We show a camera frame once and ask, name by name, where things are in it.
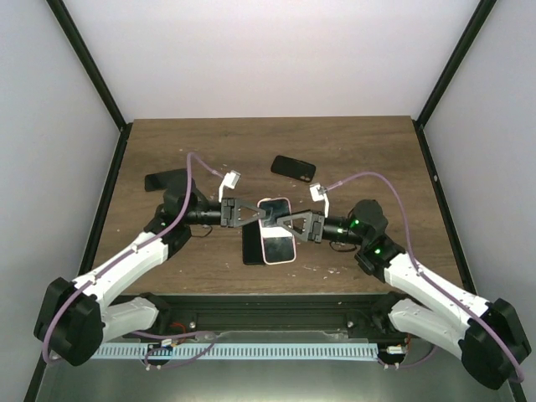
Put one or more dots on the black phone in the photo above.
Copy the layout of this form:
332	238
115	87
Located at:
161	180

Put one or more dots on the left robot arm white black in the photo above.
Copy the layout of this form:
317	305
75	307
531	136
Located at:
77	316

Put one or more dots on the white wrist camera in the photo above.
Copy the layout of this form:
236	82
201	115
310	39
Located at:
319	194
229	181

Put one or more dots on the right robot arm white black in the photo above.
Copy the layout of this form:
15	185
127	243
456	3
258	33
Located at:
487	336

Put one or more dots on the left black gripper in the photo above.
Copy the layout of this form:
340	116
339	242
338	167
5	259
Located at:
231	218

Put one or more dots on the black aluminium frame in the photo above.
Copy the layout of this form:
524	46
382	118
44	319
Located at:
206	319

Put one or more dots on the light blue slotted cable duct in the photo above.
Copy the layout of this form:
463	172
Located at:
244	351

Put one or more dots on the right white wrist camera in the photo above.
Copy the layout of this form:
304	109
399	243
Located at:
319	194

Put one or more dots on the blue smartphone black screen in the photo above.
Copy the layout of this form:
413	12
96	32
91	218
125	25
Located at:
251	247

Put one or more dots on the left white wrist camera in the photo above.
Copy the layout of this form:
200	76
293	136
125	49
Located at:
229	181

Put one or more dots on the white phone case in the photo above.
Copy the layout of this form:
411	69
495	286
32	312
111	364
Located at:
270	232

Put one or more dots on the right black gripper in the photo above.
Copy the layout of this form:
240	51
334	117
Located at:
309	218

